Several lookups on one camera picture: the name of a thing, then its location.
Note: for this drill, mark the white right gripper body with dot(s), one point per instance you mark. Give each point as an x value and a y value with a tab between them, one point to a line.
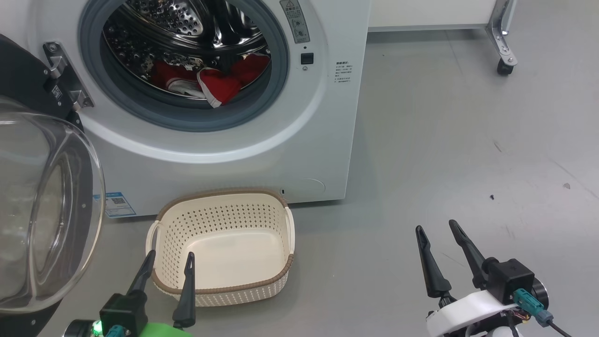
463	311

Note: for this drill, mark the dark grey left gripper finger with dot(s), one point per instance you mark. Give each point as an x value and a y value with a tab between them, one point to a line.
187	295
141	276

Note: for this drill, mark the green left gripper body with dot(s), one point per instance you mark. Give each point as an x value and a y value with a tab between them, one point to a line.
166	331

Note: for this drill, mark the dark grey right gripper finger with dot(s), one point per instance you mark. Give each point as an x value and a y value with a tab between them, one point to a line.
433	271
470	255

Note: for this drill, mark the round black glass washer door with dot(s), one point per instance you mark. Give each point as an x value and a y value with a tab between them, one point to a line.
47	210

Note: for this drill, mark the red and white garment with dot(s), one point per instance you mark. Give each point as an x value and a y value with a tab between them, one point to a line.
222	86

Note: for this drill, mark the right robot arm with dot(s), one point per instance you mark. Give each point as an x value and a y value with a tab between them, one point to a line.
541	292

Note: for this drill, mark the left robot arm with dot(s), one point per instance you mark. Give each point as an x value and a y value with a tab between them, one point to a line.
82	329

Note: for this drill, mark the cream perforated laundry basket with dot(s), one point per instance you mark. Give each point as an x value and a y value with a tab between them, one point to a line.
234	252

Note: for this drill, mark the grey rubber door gasket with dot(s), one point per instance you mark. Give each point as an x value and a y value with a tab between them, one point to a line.
187	119

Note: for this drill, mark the white front-load washing machine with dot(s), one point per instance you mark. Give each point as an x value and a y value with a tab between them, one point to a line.
281	154

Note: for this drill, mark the silver metal door hinge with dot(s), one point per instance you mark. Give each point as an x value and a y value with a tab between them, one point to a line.
58	63

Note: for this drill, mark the black square door latch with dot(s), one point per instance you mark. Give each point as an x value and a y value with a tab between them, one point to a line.
307	58

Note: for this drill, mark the stainless steel washer drum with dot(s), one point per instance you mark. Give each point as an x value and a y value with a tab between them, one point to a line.
178	18

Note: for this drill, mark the small teal connector plug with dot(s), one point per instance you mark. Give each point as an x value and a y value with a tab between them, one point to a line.
114	332

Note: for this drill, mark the blue energy label sticker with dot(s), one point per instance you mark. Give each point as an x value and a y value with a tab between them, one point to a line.
117	205

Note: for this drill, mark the round white filter cover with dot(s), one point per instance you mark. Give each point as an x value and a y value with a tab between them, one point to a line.
309	189

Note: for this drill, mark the black caster wheel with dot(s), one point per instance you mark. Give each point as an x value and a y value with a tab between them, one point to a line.
505	68

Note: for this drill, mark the silver metal cabinet leg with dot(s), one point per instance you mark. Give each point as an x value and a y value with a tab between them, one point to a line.
500	32

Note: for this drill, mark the grey warning sticker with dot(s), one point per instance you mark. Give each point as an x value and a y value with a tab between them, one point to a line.
295	23

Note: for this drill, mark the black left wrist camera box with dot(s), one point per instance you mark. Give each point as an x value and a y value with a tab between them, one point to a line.
124	311

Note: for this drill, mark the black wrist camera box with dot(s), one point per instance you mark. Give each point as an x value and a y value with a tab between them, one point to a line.
124	311
510	281

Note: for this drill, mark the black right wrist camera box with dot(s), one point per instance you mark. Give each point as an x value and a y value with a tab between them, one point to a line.
510	281

